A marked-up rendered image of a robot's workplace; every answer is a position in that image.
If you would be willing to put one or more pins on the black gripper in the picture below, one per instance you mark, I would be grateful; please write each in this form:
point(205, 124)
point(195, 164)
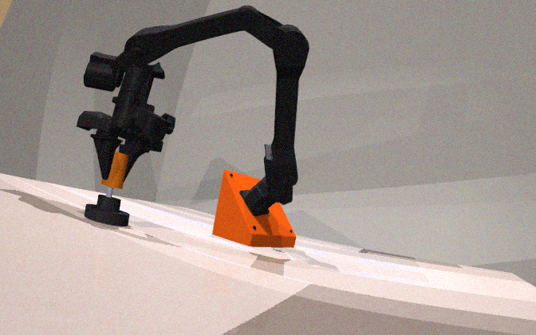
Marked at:
point(109, 128)

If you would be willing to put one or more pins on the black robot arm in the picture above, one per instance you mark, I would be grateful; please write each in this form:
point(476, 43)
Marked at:
point(290, 48)

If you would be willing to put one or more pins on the black round pedestal with silver shaft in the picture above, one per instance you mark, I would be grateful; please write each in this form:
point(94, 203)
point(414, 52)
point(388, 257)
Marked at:
point(107, 210)

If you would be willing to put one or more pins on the orange cylinder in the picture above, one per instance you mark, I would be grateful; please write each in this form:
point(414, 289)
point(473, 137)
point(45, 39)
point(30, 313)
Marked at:
point(117, 173)

